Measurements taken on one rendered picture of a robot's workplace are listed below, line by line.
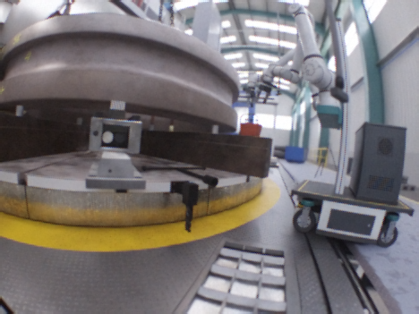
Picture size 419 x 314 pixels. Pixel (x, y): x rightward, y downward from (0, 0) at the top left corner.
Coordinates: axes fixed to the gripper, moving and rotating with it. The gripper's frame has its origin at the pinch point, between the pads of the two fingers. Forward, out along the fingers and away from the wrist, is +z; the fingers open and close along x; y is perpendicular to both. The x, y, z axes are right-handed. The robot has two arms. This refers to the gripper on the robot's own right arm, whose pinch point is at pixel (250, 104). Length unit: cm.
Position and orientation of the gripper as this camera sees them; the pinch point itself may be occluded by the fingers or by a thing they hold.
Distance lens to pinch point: 186.7
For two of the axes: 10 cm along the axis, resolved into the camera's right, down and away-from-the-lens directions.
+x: 5.8, 0.0, 8.2
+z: -1.0, 9.9, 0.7
